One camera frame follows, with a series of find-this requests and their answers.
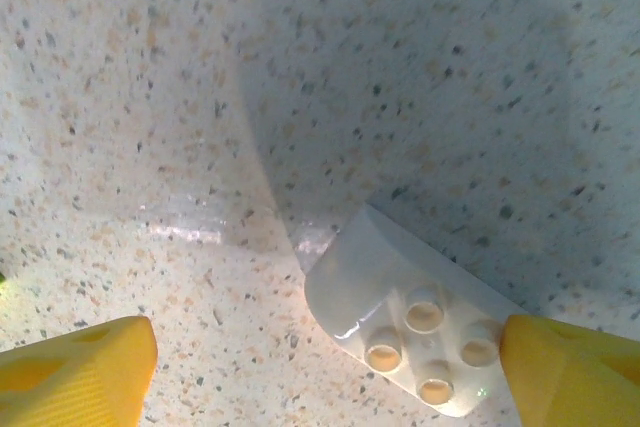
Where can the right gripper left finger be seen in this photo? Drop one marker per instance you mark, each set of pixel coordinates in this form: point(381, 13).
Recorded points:
point(75, 382)

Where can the white curved lego brick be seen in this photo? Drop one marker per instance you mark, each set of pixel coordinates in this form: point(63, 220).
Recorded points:
point(360, 267)

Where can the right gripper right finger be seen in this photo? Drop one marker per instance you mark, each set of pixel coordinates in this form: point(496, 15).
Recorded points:
point(575, 382)

